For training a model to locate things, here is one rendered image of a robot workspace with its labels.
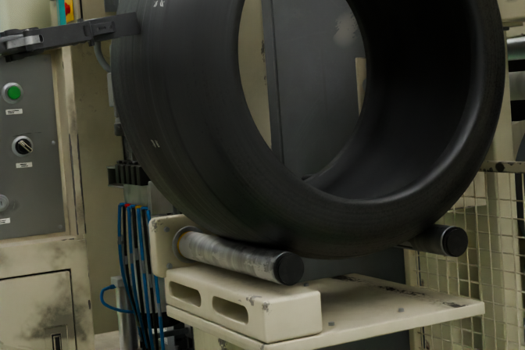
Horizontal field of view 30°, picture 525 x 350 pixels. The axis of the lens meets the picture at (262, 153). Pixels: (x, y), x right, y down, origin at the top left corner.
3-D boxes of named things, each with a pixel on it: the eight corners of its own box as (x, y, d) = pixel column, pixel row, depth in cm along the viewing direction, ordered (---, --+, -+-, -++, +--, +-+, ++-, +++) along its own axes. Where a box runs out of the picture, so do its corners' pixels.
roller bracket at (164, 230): (151, 276, 161) (147, 218, 161) (355, 245, 180) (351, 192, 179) (158, 279, 158) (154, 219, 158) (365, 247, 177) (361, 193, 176)
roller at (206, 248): (203, 233, 163) (197, 260, 162) (179, 228, 161) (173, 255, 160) (308, 256, 132) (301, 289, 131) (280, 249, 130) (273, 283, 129)
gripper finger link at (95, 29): (75, 27, 128) (82, 25, 125) (111, 21, 130) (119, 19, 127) (77, 39, 128) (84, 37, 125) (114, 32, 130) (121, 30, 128)
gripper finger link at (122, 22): (84, 20, 129) (86, 19, 128) (133, 12, 132) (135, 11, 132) (89, 43, 129) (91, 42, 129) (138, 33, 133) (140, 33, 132)
